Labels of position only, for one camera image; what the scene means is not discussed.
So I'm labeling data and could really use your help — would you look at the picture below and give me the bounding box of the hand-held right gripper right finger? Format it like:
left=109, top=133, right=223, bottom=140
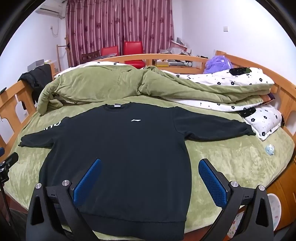
left=198, top=158, right=274, bottom=241

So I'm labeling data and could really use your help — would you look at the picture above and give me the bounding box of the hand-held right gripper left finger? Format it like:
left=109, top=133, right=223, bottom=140
left=25, top=158, right=102, bottom=241

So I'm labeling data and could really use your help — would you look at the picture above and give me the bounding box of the black sweatshirt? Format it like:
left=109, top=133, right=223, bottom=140
left=18, top=103, right=257, bottom=240

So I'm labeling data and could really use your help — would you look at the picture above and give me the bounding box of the white plastic basin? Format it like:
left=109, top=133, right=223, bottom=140
left=227, top=193, right=282, bottom=239

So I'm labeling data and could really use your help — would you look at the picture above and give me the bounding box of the wooden cabinet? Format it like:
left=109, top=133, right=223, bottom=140
left=269, top=160, right=296, bottom=230

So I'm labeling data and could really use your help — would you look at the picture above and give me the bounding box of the white flower-print pillow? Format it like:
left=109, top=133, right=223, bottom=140
left=240, top=105, right=284, bottom=141

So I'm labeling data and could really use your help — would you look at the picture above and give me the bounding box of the black jacket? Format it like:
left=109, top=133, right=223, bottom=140
left=18, top=64, right=52, bottom=109

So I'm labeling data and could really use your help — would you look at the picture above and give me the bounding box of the grey box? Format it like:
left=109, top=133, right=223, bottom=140
left=27, top=60, right=45, bottom=71

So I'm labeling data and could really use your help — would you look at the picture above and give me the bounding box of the green quilt with flower lining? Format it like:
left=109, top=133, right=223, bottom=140
left=36, top=61, right=275, bottom=115

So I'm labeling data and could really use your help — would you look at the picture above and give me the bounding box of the wooden coat rack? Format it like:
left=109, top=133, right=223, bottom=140
left=56, top=36, right=71, bottom=71

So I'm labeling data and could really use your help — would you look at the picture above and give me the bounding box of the purple plush toy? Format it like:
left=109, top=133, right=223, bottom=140
left=203, top=55, right=233, bottom=74

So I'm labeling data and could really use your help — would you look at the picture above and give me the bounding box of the dark wooden chair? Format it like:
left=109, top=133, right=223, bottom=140
left=81, top=50, right=101, bottom=64

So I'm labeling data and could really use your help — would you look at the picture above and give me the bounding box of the red chair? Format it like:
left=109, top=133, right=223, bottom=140
left=100, top=46, right=119, bottom=57
left=123, top=41, right=144, bottom=69

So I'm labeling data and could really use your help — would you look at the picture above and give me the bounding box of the pile of packaging clutter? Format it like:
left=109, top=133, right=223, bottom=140
left=155, top=37, right=208, bottom=69

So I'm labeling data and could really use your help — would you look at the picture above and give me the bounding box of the white air conditioner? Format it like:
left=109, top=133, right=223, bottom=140
left=37, top=0, right=65, bottom=19

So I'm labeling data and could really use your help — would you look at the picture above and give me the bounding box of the maroon striped curtain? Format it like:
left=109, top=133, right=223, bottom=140
left=65, top=0, right=174, bottom=67

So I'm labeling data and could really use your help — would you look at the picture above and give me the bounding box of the black cable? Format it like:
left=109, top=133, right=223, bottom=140
left=1, top=183, right=12, bottom=232

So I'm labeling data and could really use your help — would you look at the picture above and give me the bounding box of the wooden bed frame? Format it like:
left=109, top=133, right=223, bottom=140
left=0, top=50, right=296, bottom=161

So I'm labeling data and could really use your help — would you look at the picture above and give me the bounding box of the white power cord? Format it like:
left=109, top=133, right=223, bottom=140
left=50, top=25, right=61, bottom=38

